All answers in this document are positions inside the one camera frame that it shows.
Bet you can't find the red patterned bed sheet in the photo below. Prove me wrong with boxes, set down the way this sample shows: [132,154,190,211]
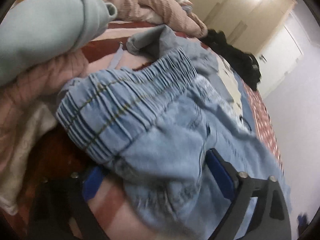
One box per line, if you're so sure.
[15,21,285,240]

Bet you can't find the light blue denim pants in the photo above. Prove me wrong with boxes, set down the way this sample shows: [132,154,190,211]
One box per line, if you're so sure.
[55,47,292,240]

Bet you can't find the grey cloth garment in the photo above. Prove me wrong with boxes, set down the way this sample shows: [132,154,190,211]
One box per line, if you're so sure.
[125,25,220,78]

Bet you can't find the black garment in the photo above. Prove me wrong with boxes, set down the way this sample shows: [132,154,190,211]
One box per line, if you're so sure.
[201,29,262,91]

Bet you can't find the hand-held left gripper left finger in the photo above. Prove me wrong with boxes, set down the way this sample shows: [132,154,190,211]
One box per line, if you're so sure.
[37,165,110,240]

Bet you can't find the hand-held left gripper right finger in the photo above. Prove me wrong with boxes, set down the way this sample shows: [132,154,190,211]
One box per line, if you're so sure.
[203,148,292,240]

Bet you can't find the light green sweatshirt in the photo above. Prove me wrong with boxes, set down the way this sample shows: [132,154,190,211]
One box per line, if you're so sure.
[0,0,118,87]

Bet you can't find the cream wardrobe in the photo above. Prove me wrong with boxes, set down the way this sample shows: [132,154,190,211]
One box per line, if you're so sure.
[144,0,304,98]

